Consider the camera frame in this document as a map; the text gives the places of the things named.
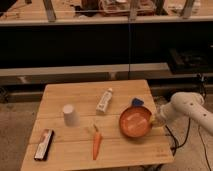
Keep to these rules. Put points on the white plastic bottle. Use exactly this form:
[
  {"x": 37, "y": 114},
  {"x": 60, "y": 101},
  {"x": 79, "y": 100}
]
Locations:
[{"x": 104, "y": 101}]

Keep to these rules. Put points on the orange carrot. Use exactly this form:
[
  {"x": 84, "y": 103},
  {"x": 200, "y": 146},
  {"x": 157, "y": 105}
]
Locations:
[{"x": 96, "y": 142}]

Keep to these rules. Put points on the orange ceramic bowl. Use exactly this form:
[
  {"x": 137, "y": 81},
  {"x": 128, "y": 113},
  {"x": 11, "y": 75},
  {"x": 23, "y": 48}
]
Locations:
[{"x": 134, "y": 122}]

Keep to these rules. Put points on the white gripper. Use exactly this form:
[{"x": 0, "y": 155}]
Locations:
[{"x": 163, "y": 116}]

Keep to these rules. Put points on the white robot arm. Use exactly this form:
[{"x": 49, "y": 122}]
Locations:
[{"x": 188, "y": 104}]

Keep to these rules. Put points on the blue sponge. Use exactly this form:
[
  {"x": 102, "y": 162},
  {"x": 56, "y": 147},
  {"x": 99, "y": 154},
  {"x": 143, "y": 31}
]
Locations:
[{"x": 137, "y": 102}]

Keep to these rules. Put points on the wooden table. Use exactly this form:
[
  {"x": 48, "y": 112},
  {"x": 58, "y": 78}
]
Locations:
[{"x": 71, "y": 148}]

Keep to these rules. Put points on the white paper cup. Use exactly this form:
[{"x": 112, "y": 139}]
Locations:
[{"x": 70, "y": 115}]

